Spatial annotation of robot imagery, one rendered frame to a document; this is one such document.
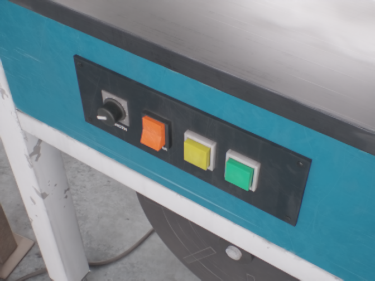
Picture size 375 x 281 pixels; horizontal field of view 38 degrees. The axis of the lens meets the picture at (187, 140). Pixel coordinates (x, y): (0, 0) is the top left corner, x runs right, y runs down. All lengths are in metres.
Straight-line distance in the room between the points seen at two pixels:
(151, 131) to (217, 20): 0.12
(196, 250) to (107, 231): 0.29
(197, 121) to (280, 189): 0.09
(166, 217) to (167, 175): 0.42
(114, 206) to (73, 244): 0.31
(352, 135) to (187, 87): 0.15
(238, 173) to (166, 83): 0.10
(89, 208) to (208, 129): 0.82
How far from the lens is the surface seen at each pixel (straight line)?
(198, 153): 0.49
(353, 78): 0.44
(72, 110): 0.62
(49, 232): 0.92
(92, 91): 0.56
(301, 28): 0.49
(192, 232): 0.97
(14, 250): 1.24
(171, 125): 0.51
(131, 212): 1.26
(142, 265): 1.18
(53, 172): 0.83
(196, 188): 0.56
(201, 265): 1.04
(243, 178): 0.48
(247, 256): 0.87
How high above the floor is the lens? 1.01
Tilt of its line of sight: 46 degrees down
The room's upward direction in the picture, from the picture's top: straight up
